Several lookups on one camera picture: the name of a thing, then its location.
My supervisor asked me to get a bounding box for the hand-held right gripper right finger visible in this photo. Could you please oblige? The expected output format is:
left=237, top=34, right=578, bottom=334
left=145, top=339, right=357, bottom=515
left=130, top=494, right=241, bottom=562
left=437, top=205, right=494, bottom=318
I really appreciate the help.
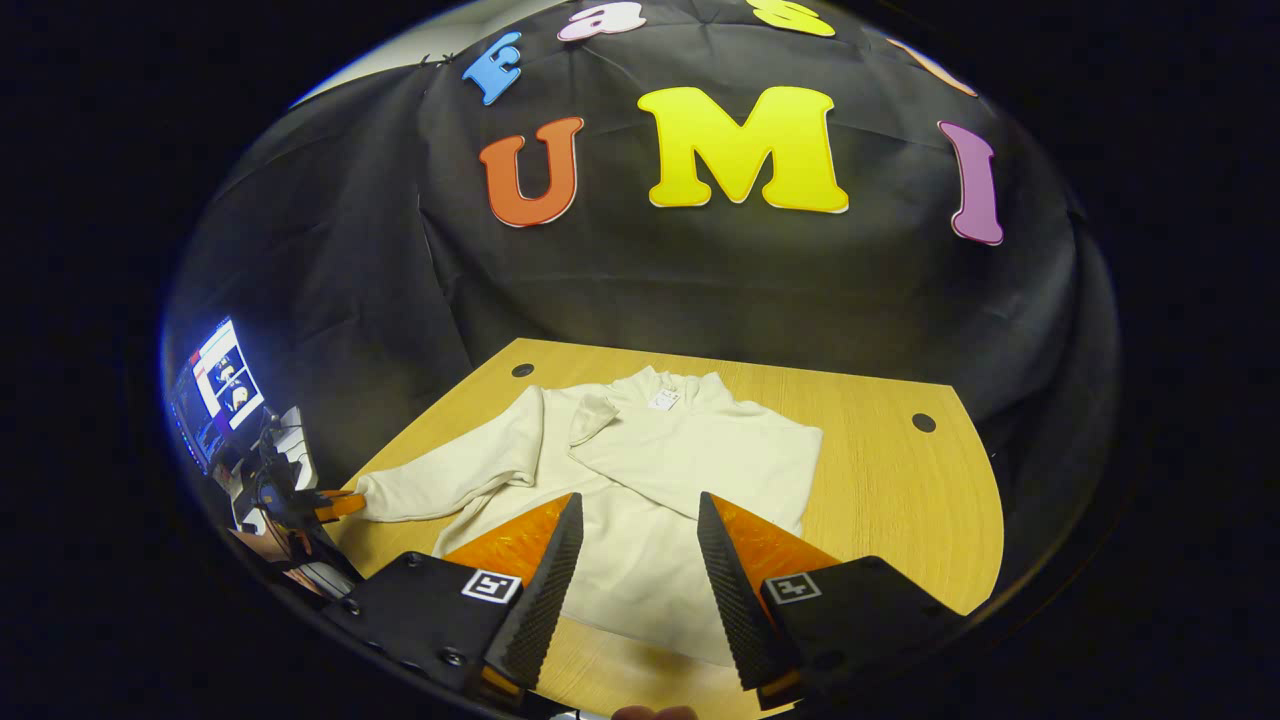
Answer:
left=696, top=491, right=966, bottom=711

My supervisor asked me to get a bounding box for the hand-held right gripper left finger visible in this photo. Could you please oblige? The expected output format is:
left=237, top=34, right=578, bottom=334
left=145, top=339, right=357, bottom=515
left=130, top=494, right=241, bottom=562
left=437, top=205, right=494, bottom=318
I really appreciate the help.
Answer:
left=322, top=492, right=585, bottom=701

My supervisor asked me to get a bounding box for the white object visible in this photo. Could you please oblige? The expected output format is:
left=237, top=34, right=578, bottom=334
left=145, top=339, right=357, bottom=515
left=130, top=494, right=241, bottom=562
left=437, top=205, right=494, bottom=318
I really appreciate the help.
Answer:
left=268, top=405, right=319, bottom=491

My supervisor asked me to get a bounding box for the cream sweatshirt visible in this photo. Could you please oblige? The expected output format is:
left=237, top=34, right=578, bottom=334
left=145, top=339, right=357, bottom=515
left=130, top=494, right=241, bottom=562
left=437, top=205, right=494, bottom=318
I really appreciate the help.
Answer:
left=355, top=365, right=824, bottom=669

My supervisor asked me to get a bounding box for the computer monitor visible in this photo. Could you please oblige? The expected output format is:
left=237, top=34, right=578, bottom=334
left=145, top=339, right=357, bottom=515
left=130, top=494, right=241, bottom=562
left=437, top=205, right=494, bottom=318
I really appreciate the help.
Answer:
left=168, top=317, right=267, bottom=473

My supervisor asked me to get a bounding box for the black backdrop cloth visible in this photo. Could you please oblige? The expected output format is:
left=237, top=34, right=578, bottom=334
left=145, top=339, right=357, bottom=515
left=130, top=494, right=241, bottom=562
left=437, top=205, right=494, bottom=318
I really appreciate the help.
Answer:
left=165, top=0, right=1119, bottom=601

